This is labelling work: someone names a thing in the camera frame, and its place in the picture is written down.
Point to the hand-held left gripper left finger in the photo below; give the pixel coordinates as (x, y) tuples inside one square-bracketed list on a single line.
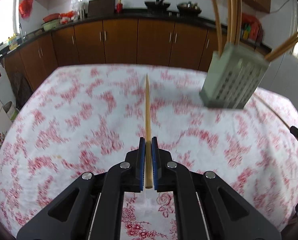
[(142, 165)]

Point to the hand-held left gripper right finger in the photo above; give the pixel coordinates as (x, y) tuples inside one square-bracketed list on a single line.
[(155, 165)]

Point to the wooden chopstick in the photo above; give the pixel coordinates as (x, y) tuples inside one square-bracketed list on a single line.
[(286, 43), (235, 17), (148, 120), (274, 112), (214, 10), (230, 10), (288, 48)]

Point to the green perforated utensil holder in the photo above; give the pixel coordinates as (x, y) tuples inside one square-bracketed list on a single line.
[(234, 80)]

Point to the red floral tablecloth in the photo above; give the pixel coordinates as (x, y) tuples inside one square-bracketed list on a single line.
[(88, 130)]

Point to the colourful condiment boxes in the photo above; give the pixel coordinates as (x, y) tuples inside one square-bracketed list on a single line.
[(251, 28)]

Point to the brown kitchen base cabinets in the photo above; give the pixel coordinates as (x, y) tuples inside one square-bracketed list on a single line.
[(121, 42)]

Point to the white plastic bucket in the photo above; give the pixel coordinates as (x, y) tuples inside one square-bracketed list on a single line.
[(11, 111)]

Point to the dark bag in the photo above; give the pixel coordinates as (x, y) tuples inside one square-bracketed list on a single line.
[(21, 90)]

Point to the black kitchen countertop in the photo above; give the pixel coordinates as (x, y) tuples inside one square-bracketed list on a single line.
[(129, 15)]

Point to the red bottle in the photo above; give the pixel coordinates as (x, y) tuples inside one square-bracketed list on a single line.
[(119, 6)]

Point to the wok with lid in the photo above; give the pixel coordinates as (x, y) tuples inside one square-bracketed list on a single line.
[(189, 8)]

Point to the dark cutting board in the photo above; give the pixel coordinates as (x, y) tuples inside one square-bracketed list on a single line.
[(101, 6)]

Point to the steel cup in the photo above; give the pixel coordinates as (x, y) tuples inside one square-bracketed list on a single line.
[(82, 11)]

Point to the stacked plastic basins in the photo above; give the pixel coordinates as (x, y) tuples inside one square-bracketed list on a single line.
[(51, 22)]

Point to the yellow detergent bottle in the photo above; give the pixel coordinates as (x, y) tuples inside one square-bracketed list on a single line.
[(13, 43)]

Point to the red plastic bag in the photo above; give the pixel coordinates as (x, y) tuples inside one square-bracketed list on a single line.
[(25, 8)]

